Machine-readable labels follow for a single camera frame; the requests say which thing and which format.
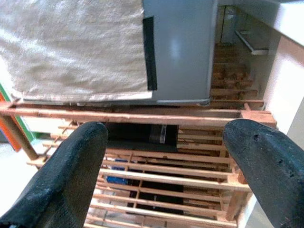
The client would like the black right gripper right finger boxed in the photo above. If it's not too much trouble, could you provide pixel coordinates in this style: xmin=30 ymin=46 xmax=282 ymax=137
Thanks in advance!
xmin=223 ymin=118 xmax=304 ymax=228

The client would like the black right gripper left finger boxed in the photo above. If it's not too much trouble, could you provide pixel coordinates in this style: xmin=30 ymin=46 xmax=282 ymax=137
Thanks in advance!
xmin=0 ymin=121 xmax=109 ymax=228

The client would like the grey compact fridge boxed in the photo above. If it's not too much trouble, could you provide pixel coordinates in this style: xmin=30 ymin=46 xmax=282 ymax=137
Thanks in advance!
xmin=142 ymin=0 xmax=219 ymax=107

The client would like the wooden slatted bottle rack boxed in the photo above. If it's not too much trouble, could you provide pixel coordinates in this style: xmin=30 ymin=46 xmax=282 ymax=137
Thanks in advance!
xmin=0 ymin=42 xmax=278 ymax=228

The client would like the blue labelled bottle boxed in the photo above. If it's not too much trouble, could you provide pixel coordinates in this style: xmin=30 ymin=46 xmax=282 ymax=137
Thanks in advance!
xmin=106 ymin=175 xmax=129 ymax=185

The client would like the green cutting board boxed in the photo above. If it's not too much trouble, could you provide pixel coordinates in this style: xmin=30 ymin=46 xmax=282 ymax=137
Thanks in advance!
xmin=0 ymin=82 xmax=38 ymax=141

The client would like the white woven sack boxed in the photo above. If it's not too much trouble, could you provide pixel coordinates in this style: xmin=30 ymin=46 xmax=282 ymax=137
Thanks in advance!
xmin=0 ymin=0 xmax=154 ymax=103

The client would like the white worktop unit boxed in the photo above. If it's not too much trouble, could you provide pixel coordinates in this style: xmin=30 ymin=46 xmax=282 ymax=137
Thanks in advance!
xmin=218 ymin=0 xmax=304 ymax=152

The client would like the black fridge door handle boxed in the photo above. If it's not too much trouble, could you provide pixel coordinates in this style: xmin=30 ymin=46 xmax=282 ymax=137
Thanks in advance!
xmin=142 ymin=16 xmax=158 ymax=91

